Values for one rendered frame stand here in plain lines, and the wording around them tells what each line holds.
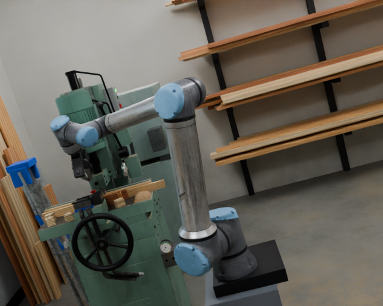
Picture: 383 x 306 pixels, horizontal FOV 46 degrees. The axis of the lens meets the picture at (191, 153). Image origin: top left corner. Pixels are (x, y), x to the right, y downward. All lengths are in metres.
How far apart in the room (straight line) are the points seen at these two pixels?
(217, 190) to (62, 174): 1.65
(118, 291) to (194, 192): 0.99
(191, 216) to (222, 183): 3.11
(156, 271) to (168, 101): 1.12
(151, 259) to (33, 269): 1.60
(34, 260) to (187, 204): 2.35
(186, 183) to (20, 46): 3.57
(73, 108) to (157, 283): 0.99
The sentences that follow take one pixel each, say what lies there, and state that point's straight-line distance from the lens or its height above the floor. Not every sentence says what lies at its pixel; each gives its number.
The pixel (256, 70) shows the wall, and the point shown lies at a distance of 4.64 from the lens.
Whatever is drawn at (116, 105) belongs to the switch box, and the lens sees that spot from 2.66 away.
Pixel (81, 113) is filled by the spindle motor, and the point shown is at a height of 1.40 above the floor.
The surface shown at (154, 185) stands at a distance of 2.43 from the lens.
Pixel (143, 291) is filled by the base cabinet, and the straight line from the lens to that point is 2.49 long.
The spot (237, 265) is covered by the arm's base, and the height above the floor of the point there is 0.66.
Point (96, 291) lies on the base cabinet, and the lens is 2.51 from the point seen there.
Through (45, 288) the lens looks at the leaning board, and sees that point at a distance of 3.94.
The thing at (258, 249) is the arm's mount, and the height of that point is 0.60.
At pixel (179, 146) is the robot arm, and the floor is 1.23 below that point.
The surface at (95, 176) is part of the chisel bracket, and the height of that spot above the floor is 1.06.
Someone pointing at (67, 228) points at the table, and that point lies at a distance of 2.40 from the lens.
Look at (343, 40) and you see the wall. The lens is 4.79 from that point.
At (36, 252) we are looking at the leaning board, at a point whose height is 0.41.
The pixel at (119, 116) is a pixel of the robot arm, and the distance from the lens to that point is 1.98.
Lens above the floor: 1.50
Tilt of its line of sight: 11 degrees down
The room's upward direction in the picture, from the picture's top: 16 degrees counter-clockwise
